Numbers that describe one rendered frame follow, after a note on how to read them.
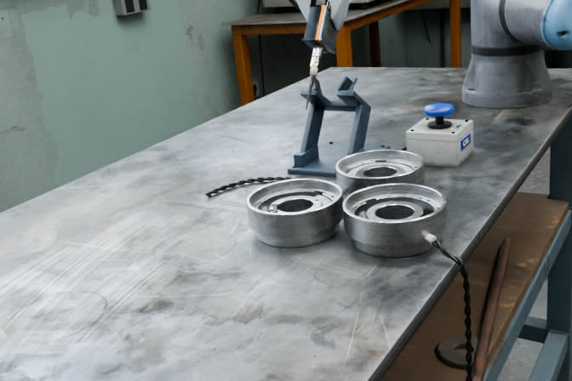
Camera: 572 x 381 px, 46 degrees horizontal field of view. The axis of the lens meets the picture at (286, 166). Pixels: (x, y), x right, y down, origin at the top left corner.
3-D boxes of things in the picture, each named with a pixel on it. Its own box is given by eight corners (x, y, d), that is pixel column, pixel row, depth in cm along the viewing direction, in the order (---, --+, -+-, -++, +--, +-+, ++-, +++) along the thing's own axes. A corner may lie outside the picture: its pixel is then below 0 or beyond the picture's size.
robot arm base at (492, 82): (477, 87, 129) (476, 35, 126) (560, 88, 121) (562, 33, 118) (450, 107, 117) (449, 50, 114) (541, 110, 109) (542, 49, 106)
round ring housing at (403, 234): (326, 235, 73) (323, 200, 71) (404, 209, 77) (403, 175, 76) (385, 271, 64) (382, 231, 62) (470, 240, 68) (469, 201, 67)
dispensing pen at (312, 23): (288, 102, 86) (314, -19, 89) (303, 113, 89) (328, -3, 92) (304, 103, 84) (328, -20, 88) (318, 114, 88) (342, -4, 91)
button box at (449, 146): (458, 167, 88) (457, 132, 87) (407, 163, 92) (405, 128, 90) (477, 149, 94) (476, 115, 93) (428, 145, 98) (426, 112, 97)
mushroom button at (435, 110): (449, 145, 89) (449, 108, 88) (420, 143, 91) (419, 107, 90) (459, 136, 92) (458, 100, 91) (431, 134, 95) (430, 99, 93)
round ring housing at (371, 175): (427, 210, 76) (426, 175, 75) (334, 213, 78) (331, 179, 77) (424, 178, 86) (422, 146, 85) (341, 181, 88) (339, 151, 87)
